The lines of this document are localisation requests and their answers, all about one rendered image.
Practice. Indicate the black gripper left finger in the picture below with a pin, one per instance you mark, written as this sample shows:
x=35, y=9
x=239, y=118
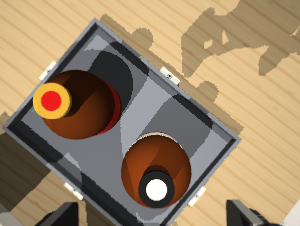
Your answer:
x=66, y=215

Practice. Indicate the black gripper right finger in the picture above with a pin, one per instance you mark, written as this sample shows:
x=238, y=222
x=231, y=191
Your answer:
x=238, y=214

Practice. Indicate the grey rectangular tray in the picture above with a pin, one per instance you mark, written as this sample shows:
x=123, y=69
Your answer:
x=151, y=102

